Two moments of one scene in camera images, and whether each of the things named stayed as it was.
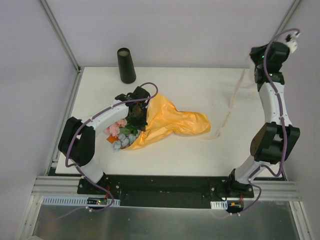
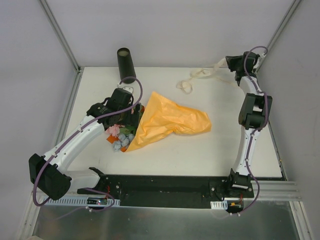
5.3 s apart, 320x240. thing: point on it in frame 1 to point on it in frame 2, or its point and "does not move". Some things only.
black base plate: (164, 191) does not move
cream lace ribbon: (232, 101) to (186, 85)
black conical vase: (126, 67) does not move
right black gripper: (256, 53) to (233, 61)
